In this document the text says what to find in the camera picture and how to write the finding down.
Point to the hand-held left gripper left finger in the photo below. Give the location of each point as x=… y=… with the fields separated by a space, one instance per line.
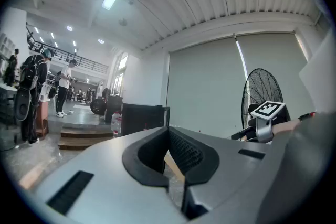
x=110 y=181

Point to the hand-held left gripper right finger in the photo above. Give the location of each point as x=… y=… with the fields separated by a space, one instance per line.
x=231 y=170

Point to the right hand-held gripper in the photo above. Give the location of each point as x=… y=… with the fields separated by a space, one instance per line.
x=269 y=110

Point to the black mini fridge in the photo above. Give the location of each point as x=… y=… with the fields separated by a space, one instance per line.
x=141 y=118

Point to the person's right forearm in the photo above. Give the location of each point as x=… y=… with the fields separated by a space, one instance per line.
x=286 y=128

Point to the wooden step platform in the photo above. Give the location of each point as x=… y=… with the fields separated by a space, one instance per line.
x=84 y=137

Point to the grey roller blind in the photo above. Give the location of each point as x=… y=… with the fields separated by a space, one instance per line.
x=273 y=55
x=204 y=86

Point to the light wooden board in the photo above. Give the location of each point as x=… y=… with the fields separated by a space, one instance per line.
x=174 y=168

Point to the clear water bottle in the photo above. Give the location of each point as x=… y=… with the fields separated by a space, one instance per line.
x=116 y=122

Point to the clear plastic wrap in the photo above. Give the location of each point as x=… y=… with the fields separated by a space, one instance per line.
x=175 y=191

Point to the white panel board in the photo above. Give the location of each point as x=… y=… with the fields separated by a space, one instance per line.
x=320 y=78

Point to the person's grey clothing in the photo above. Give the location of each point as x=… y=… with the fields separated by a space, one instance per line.
x=304 y=170

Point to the dark tall cabinet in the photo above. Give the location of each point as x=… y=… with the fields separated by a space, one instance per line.
x=113 y=108

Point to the black weight plates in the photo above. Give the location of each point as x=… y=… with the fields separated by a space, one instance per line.
x=98 y=106

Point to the small wooden stand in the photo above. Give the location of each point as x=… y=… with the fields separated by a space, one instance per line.
x=42 y=118

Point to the black balcony railing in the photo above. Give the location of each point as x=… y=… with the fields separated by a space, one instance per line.
x=78 y=61

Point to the round ceiling lamp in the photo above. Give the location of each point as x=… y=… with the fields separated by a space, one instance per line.
x=101 y=41
x=69 y=28

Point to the black pedestal fan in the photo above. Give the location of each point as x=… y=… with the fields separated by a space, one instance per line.
x=260 y=86

